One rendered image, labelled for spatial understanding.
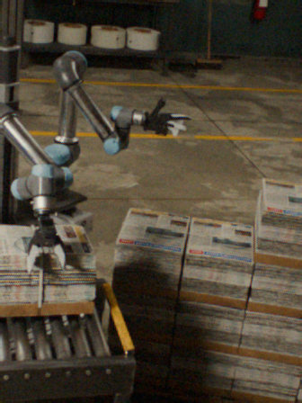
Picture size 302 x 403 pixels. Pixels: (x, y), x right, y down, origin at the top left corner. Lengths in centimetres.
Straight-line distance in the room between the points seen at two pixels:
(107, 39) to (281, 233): 618
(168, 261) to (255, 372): 65
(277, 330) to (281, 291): 19
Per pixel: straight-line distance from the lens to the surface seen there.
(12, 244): 267
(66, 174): 274
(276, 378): 350
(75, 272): 263
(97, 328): 270
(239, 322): 334
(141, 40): 917
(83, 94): 341
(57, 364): 252
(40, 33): 900
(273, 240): 316
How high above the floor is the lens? 228
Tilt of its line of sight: 24 degrees down
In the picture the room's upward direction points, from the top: 7 degrees clockwise
